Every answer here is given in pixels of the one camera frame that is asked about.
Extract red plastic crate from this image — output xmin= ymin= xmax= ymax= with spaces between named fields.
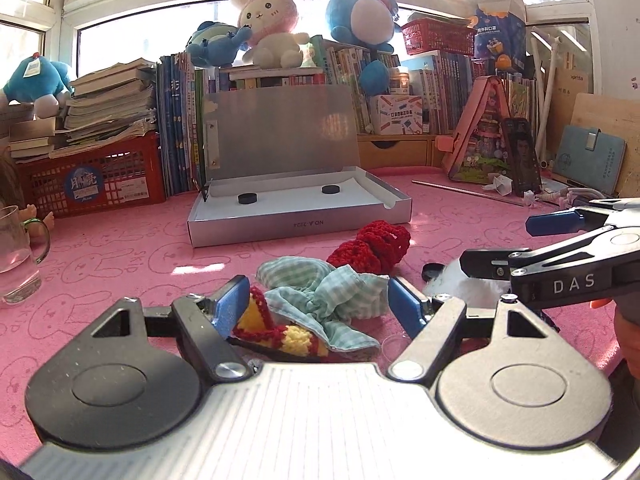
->
xmin=17 ymin=132 xmax=167 ymax=218

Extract wooden drawer shelf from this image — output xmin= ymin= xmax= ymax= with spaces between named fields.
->
xmin=356 ymin=132 xmax=451 ymax=170

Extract row of blue thin books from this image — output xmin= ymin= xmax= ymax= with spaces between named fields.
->
xmin=156 ymin=52 xmax=207 ymax=196

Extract clear glass mug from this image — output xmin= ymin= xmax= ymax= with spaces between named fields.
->
xmin=0 ymin=205 xmax=52 ymax=306

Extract white cable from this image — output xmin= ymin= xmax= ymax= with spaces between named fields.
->
xmin=537 ymin=186 xmax=606 ymax=208

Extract metal straw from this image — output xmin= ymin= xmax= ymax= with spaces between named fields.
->
xmin=411 ymin=180 xmax=531 ymax=207

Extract white window frame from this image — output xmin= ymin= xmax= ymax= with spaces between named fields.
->
xmin=0 ymin=0 xmax=640 ymax=76

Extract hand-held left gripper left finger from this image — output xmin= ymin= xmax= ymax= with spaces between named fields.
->
xmin=90 ymin=276 xmax=253 ymax=386

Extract red plastic basket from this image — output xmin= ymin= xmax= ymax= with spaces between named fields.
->
xmin=400 ymin=17 xmax=477 ymax=57

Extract wooden board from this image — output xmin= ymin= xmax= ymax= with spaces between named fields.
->
xmin=567 ymin=92 xmax=640 ymax=196

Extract person's right hand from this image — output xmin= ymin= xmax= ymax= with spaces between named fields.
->
xmin=614 ymin=304 xmax=640 ymax=362

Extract blue printed carton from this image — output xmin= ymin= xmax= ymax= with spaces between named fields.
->
xmin=470 ymin=0 xmax=528 ymax=76

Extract pile of flat books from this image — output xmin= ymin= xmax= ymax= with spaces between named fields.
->
xmin=220 ymin=62 xmax=326 ymax=92

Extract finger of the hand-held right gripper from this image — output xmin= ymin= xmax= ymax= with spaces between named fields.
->
xmin=460 ymin=247 xmax=533 ymax=281
xmin=526 ymin=199 xmax=640 ymax=237

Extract small glass jar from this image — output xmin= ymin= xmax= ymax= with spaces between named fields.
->
xmin=389 ymin=66 xmax=411 ymax=96

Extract white pencil-print box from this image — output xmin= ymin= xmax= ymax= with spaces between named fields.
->
xmin=369 ymin=94 xmax=423 ymax=136

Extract yellow red crochet ornament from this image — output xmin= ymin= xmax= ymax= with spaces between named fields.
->
xmin=227 ymin=286 xmax=331 ymax=363

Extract white plastic pipes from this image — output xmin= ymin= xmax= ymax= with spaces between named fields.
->
xmin=530 ymin=25 xmax=576 ymax=161

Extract row of pale upright books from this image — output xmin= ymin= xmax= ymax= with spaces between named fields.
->
xmin=400 ymin=50 xmax=546 ymax=136

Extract blue alien plush toy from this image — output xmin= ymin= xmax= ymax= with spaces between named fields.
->
xmin=186 ymin=21 xmax=253 ymax=68

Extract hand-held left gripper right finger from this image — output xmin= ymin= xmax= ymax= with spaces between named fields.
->
xmin=386 ymin=276 xmax=563 ymax=386

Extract red crochet scrunchie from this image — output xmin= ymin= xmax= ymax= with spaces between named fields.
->
xmin=326 ymin=220 xmax=412 ymax=273

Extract white folded paper figure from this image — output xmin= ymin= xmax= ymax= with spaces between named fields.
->
xmin=482 ymin=172 xmax=513 ymax=196

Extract blue cat plush toy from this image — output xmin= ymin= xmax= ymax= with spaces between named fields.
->
xmin=0 ymin=55 xmax=73 ymax=116

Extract silver cardboard box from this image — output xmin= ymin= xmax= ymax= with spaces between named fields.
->
xmin=187 ymin=82 xmax=413 ymax=248

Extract large blue round plush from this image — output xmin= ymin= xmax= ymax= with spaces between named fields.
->
xmin=321 ymin=0 xmax=403 ymax=97

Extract blue notebook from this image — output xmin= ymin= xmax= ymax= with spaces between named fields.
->
xmin=550 ymin=125 xmax=627 ymax=196

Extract green gingham cloth scrunchie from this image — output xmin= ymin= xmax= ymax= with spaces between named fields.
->
xmin=256 ymin=256 xmax=391 ymax=353

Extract pink triangular toy house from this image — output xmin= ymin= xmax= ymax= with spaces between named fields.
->
xmin=435 ymin=75 xmax=543 ymax=183

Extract pink rabbit plush toy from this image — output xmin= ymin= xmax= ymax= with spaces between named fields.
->
xmin=231 ymin=0 xmax=312 ymax=69

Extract white fluffy plush toy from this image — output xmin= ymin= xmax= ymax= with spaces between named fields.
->
xmin=425 ymin=257 xmax=511 ymax=308

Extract pink rabbit-print table mat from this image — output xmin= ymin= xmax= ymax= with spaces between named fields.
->
xmin=0 ymin=165 xmax=640 ymax=471

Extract row of colourful upright books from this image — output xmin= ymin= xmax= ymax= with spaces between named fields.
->
xmin=307 ymin=35 xmax=401 ymax=136

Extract brown-haired doll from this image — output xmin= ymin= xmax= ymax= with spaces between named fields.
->
xmin=0 ymin=155 xmax=56 ymax=233

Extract stack of worn books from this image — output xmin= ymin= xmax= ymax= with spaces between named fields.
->
xmin=7 ymin=58 xmax=161 ymax=161

